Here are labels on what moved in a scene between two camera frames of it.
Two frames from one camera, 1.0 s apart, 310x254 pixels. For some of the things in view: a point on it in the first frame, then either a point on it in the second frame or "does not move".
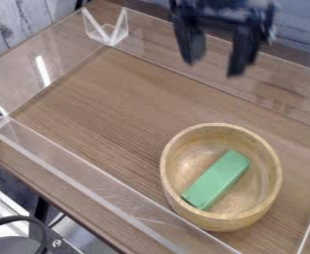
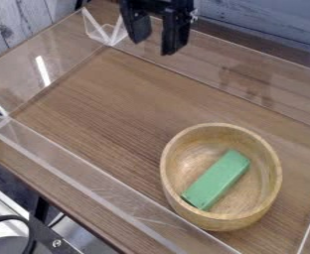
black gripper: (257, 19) to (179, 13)
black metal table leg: (42, 209) does not move
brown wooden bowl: (221, 176) does not move
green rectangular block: (209, 187) does not move
